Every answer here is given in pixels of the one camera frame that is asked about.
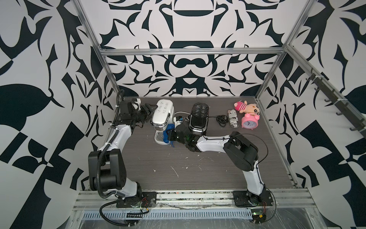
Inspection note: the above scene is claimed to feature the white coffee machine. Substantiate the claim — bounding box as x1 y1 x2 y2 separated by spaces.
151 99 174 145

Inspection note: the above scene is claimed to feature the black coffee machine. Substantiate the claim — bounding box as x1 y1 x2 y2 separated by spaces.
189 103 209 136

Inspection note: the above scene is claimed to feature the blue cloth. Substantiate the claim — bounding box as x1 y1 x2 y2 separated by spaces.
163 124 175 144

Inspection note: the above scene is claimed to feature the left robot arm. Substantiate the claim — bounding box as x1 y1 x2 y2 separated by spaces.
88 99 157 206

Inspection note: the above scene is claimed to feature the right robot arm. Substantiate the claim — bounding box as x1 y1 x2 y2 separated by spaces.
168 129 273 208

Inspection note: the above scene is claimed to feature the small grey toy robot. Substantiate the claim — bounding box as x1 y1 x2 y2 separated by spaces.
228 109 239 128

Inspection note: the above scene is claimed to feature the pink plush doll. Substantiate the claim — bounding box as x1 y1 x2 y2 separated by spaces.
234 101 260 115

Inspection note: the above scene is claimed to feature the pink alarm clock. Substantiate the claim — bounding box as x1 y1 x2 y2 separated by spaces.
241 114 260 130

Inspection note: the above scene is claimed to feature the small circuit board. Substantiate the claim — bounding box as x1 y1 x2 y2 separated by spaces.
250 209 266 224

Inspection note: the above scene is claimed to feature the black hook rack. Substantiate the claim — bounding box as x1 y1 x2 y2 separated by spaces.
305 68 366 138

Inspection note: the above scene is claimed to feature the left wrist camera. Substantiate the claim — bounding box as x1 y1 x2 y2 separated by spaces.
131 98 141 111

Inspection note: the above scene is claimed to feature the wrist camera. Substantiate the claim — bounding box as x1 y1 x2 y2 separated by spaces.
131 98 141 111
173 116 184 128

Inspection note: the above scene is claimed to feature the white power cable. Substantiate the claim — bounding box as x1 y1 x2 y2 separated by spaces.
173 111 192 121

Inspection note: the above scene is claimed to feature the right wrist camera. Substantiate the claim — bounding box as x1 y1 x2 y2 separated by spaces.
173 116 184 128

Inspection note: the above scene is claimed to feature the black power cable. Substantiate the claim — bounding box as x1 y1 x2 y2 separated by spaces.
208 114 229 127

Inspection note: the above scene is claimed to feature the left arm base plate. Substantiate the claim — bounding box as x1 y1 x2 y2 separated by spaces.
116 192 157 208

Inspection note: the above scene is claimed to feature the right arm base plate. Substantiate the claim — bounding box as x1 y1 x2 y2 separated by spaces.
232 189 273 208

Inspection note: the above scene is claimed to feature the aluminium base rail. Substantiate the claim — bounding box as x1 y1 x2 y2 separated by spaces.
71 189 318 211

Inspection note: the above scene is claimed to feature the aluminium cage frame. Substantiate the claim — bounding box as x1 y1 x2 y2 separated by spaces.
74 1 366 203

